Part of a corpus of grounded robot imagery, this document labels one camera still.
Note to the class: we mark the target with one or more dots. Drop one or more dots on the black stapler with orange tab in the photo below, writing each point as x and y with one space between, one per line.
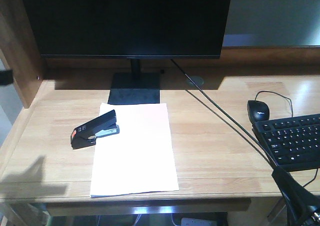
86 134

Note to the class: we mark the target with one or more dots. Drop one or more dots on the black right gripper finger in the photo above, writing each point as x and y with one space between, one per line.
303 208

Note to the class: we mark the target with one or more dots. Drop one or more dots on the white power strip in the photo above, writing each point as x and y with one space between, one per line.
197 222

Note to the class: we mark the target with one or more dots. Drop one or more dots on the white paper sheet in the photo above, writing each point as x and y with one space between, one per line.
140 157

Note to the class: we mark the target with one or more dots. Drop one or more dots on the black computer mouse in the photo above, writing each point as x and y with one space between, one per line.
257 111

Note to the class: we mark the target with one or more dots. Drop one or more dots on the silver desk cable grommet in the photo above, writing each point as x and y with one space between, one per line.
199 81

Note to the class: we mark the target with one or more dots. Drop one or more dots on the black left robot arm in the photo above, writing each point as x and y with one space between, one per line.
6 77

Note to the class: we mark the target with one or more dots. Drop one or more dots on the black computer monitor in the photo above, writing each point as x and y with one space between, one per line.
129 29

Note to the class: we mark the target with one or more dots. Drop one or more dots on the black keyboard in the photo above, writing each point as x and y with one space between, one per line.
293 143

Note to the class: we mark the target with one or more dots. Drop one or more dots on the wooden desk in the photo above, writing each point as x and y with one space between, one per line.
216 167

